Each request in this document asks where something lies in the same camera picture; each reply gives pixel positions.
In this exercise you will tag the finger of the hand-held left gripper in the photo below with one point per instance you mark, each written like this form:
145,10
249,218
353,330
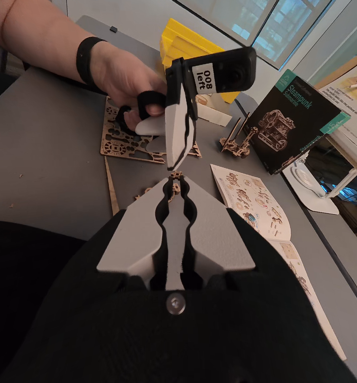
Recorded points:
174,134
193,134

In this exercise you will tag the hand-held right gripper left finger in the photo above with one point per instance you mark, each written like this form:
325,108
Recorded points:
130,239

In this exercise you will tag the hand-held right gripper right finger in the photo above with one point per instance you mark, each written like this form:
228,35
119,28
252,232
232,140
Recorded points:
220,239

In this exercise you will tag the small wooden gear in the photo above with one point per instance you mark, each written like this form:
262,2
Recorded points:
176,174

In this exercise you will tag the small wooden model sub-assembly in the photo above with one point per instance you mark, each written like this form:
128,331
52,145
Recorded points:
176,188

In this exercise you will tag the person's left forearm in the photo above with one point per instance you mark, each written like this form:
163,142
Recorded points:
32,24

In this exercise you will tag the partly built wooden model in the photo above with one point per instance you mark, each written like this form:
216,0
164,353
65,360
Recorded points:
235,146

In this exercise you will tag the laser-cut wooden parts sheet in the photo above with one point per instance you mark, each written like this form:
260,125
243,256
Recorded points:
115,143

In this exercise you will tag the black model kit box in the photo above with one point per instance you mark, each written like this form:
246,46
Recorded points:
286,119

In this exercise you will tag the person's left hand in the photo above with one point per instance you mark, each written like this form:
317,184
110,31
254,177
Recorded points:
121,74

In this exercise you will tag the white cardboard piece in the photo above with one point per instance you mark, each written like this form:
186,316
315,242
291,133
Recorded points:
214,115

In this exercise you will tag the yellow plastic bin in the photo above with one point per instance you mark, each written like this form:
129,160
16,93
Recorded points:
190,45

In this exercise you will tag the illustrated instruction booklet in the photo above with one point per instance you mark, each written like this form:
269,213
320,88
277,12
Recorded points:
256,203

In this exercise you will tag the long thin wooden strip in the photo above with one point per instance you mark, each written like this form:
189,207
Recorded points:
111,188

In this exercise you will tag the black wristband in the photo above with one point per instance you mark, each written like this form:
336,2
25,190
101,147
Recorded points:
84,59

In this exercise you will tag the white tablet stand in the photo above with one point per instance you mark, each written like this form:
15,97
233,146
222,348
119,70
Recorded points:
316,200

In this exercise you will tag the person's dark trousers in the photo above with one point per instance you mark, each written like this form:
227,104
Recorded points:
17,284

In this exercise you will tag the glass window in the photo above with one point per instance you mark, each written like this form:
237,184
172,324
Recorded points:
286,27

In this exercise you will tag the printed instruction sheet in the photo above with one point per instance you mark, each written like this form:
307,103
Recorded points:
354,101

